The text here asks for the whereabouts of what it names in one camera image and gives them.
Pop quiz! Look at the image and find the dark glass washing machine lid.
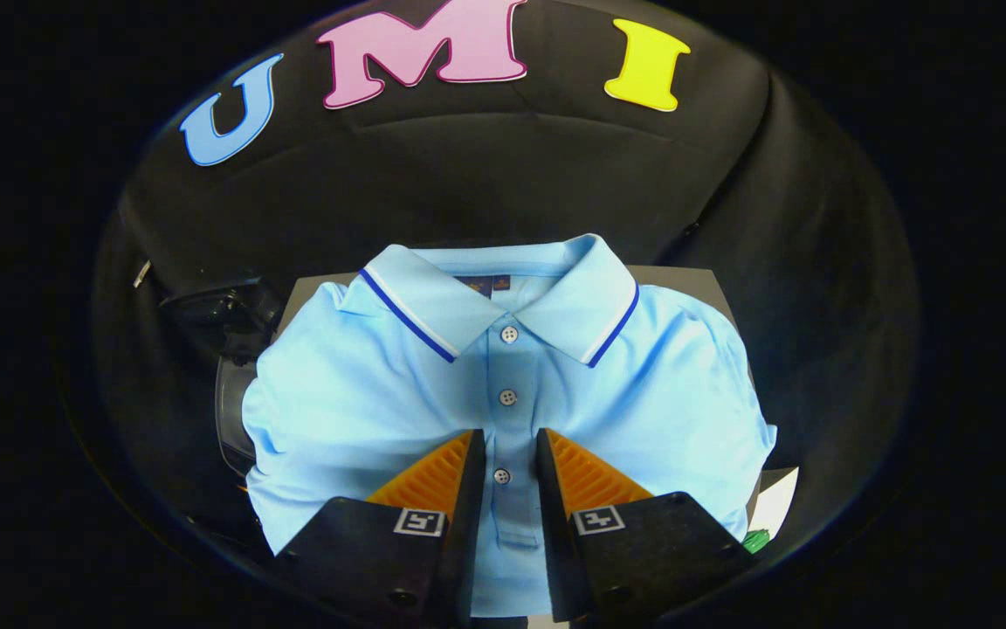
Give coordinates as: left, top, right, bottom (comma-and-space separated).
160, 277, 286, 362

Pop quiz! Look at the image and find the dark grey washing machine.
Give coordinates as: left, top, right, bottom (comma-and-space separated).
158, 275, 287, 480

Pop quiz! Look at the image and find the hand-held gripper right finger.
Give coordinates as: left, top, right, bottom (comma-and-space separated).
536, 426, 755, 626

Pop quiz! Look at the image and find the light blue polo shirt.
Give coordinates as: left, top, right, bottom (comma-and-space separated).
241, 232, 779, 619

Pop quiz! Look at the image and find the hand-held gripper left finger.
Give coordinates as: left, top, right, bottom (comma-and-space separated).
274, 428, 488, 629

